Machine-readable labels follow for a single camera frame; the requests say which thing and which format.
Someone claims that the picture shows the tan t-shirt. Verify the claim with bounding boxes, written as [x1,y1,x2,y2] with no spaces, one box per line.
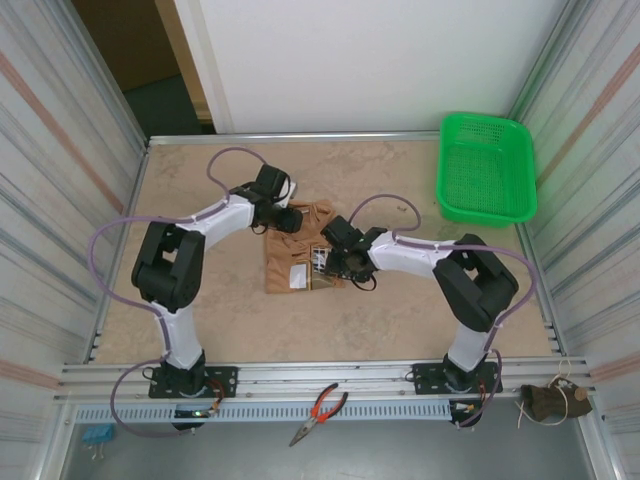
[263,198,349,296]

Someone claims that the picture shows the green plastic basket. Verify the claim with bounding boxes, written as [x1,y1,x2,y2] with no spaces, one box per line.
[435,112,539,231]

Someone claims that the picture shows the small circuit board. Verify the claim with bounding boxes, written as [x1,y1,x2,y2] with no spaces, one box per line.
[448,398,485,430]
[172,407,221,432]

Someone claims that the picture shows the brown wooden door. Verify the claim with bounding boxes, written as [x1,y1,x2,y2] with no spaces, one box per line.
[72,0,182,94]

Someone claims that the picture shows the blue binder clip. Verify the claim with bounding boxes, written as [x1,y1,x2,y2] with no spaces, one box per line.
[82,424,115,459]

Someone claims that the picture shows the aluminium mounting rail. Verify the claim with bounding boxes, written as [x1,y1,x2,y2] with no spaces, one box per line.
[53,354,599,404]

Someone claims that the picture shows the orange-handled pliers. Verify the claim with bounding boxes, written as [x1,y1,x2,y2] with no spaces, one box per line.
[288,382,350,448]

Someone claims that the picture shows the beige door frame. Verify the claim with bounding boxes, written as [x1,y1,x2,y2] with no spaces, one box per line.
[153,0,216,134]

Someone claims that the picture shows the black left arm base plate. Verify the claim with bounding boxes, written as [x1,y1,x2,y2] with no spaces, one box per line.
[148,366,239,400]

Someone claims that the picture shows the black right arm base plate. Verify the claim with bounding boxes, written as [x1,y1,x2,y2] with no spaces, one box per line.
[409,362,504,399]

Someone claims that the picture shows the grey slotted cable duct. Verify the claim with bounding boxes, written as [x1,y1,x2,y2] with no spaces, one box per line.
[73,399,454,425]

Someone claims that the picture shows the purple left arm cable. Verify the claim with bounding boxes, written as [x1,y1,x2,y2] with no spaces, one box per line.
[87,145,269,440]

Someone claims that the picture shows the brown cloth pouch with string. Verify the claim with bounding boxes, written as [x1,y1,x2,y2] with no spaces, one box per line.
[516,374,595,427]

